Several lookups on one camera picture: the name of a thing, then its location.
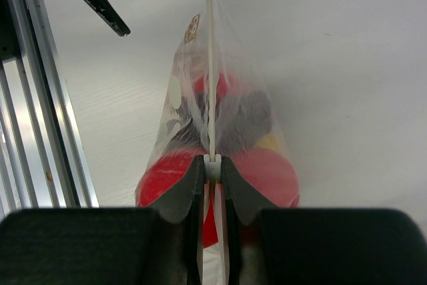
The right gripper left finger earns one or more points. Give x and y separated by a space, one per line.
100 248

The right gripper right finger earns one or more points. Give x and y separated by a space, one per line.
317 248

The small red tomato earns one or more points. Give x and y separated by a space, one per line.
271 174

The yellow pear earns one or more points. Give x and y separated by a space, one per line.
268 141

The dark grape bunch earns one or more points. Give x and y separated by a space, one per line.
240 122

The clear dotted zip bag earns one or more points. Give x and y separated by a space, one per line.
219 181

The aluminium mounting rail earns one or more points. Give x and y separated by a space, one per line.
43 163

